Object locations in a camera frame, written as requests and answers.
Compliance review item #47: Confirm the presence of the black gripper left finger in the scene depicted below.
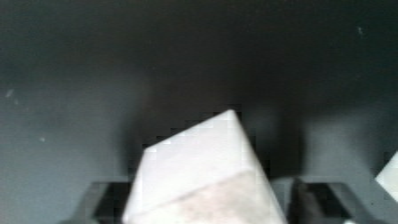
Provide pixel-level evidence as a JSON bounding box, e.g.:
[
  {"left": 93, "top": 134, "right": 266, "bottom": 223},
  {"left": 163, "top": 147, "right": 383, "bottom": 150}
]
[{"left": 58, "top": 182, "right": 131, "bottom": 224}]

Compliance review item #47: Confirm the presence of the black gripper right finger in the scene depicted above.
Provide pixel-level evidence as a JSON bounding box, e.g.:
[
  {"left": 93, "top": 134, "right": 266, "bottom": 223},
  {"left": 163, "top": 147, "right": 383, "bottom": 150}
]
[{"left": 287, "top": 179, "right": 376, "bottom": 224}]

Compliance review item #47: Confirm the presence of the white table leg with tag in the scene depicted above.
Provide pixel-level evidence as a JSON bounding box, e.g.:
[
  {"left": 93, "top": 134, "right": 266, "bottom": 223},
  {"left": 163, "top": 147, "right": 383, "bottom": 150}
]
[{"left": 374, "top": 152, "right": 398, "bottom": 202}]

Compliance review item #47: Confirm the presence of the white square tabletop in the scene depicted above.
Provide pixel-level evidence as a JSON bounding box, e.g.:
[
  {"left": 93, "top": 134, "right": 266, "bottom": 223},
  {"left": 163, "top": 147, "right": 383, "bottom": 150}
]
[{"left": 122, "top": 111, "right": 287, "bottom": 224}]

